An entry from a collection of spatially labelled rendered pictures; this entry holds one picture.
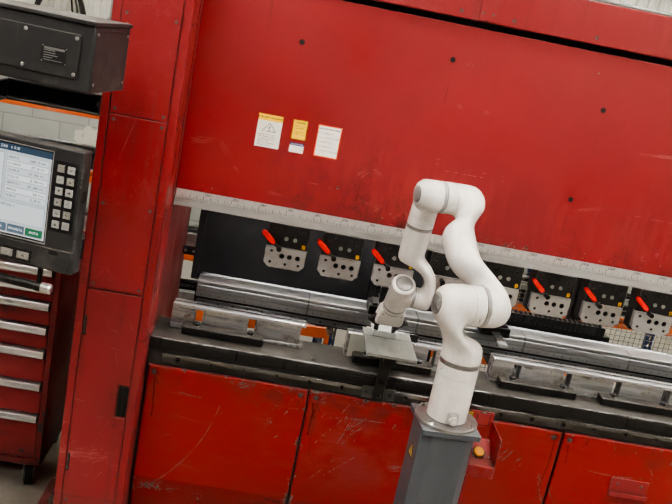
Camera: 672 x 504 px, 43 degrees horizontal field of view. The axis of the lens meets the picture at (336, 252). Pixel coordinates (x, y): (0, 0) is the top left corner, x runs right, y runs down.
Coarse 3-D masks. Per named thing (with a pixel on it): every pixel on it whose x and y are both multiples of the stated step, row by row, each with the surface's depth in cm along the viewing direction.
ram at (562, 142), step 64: (256, 0) 288; (320, 0) 288; (256, 64) 293; (320, 64) 294; (384, 64) 294; (448, 64) 295; (512, 64) 296; (576, 64) 296; (640, 64) 297; (192, 128) 298; (256, 128) 299; (384, 128) 300; (448, 128) 301; (512, 128) 301; (576, 128) 302; (640, 128) 303; (256, 192) 305; (320, 192) 306; (384, 192) 306; (512, 192) 308; (576, 192) 308; (640, 192) 309; (576, 256) 314; (640, 256) 315
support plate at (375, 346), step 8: (368, 328) 321; (368, 336) 312; (400, 336) 319; (408, 336) 321; (368, 344) 304; (376, 344) 306; (384, 344) 308; (392, 344) 309; (400, 344) 311; (408, 344) 312; (368, 352) 297; (376, 352) 298; (384, 352) 300; (392, 352) 301; (400, 352) 303; (408, 352) 304; (400, 360) 298; (408, 360) 298; (416, 360) 298
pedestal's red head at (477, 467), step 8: (496, 432) 301; (488, 440) 307; (496, 440) 299; (472, 448) 294; (488, 448) 305; (496, 448) 298; (472, 456) 301; (488, 456) 303; (496, 456) 296; (472, 464) 296; (480, 464) 297; (488, 464) 298; (472, 472) 296; (480, 472) 297; (488, 472) 297
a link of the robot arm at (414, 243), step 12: (408, 228) 285; (408, 240) 286; (420, 240) 285; (408, 252) 287; (420, 252) 287; (408, 264) 289; (420, 264) 288; (432, 276) 291; (420, 288) 297; (432, 288) 292; (420, 300) 294
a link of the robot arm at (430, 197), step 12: (420, 180) 267; (432, 180) 264; (420, 192) 262; (432, 192) 261; (444, 192) 262; (420, 204) 263; (432, 204) 262; (444, 204) 263; (420, 216) 281; (432, 216) 282; (420, 228) 283; (432, 228) 285
